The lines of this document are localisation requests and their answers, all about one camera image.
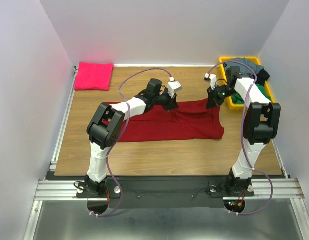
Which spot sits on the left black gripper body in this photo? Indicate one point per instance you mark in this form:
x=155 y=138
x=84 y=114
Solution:
x=164 y=100

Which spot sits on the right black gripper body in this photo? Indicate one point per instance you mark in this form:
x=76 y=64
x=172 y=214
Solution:
x=219 y=94

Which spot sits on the dark red t shirt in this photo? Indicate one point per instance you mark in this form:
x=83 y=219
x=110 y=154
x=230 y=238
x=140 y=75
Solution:
x=192 y=120

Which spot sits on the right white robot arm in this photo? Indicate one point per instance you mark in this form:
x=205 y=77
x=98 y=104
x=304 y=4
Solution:
x=259 y=125

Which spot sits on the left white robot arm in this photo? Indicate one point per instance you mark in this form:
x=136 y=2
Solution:
x=107 y=126

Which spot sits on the green t shirt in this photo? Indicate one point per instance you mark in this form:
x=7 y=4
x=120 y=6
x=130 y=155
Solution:
x=238 y=100

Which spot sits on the yellow plastic bin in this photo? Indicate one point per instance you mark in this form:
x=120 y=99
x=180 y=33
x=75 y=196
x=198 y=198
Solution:
x=224 y=76

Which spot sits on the grey t shirt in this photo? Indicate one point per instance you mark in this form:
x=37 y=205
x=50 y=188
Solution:
x=242 y=63

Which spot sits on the black t shirt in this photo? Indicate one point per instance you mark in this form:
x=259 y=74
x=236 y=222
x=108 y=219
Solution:
x=262 y=77

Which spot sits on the folded pink t shirt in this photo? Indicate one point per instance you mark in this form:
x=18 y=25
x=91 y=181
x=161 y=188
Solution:
x=93 y=76

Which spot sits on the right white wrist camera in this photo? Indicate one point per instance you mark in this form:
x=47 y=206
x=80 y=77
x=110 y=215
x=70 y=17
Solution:
x=212 y=79

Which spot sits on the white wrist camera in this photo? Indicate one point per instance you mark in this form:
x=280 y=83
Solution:
x=212 y=79
x=173 y=86

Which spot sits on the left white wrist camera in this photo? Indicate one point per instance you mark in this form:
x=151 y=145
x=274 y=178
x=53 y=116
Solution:
x=173 y=86

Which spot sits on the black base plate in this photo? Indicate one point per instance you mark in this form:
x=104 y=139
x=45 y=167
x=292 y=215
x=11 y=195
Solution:
x=164 y=192

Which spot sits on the aluminium frame rail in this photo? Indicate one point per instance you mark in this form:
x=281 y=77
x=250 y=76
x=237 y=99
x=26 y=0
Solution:
x=61 y=189

